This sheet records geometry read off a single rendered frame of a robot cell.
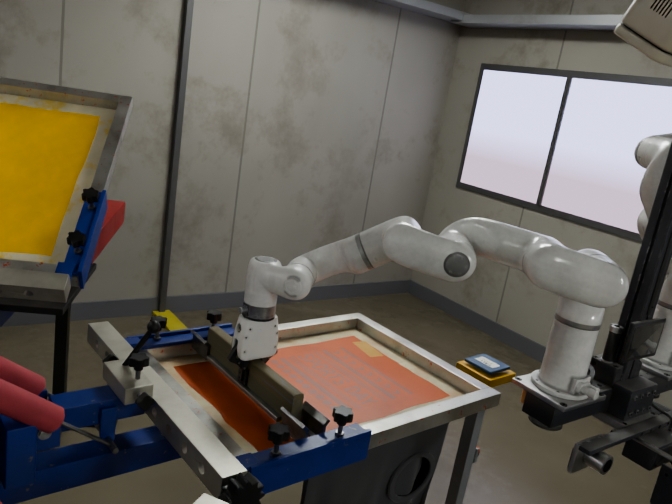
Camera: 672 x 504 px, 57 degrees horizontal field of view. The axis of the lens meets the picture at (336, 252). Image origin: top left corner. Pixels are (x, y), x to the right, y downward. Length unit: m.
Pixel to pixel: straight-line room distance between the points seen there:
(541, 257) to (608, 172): 3.25
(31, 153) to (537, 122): 3.65
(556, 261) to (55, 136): 1.52
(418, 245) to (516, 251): 0.21
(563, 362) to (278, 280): 0.63
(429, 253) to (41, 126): 1.36
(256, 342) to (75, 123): 1.06
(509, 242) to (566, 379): 0.32
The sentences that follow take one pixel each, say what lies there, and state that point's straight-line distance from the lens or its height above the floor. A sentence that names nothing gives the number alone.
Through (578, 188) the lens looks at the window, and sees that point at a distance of 4.60.
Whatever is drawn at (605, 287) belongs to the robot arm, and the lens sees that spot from 1.30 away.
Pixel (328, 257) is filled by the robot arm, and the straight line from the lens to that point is 1.42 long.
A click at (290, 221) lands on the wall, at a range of 4.73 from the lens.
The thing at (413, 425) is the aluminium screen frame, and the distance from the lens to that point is 1.48.
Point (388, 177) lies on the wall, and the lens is 5.21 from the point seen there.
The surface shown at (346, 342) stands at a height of 0.96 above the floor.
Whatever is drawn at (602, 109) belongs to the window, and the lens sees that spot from 4.57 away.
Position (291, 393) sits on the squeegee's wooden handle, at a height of 1.06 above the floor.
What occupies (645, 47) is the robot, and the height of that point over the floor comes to 1.88.
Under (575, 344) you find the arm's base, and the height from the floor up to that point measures 1.26.
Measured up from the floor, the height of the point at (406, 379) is 0.96.
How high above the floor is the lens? 1.69
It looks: 15 degrees down
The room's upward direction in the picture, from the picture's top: 9 degrees clockwise
